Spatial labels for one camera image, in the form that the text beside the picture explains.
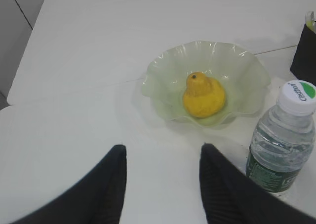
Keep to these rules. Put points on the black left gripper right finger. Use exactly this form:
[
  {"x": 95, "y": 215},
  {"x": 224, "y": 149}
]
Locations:
[{"x": 229, "y": 197}]

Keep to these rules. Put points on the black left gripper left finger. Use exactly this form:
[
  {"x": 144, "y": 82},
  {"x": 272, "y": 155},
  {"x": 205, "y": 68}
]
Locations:
[{"x": 97, "y": 198}]

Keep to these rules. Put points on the clear water bottle green label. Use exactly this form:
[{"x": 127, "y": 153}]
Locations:
[{"x": 283, "y": 138}]

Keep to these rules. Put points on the yellow pear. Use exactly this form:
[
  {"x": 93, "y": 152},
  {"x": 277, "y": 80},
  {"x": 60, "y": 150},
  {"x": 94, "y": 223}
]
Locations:
[{"x": 204, "y": 96}]

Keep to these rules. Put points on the yellow utility knife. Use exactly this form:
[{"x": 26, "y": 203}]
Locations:
[{"x": 310, "y": 21}]

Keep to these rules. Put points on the pale green wavy plate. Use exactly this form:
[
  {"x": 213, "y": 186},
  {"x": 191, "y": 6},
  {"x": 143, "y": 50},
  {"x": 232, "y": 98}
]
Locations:
[{"x": 240, "y": 72}]

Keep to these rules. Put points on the black square pen holder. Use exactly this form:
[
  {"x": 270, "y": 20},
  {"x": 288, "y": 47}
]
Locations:
[{"x": 303, "y": 65}]

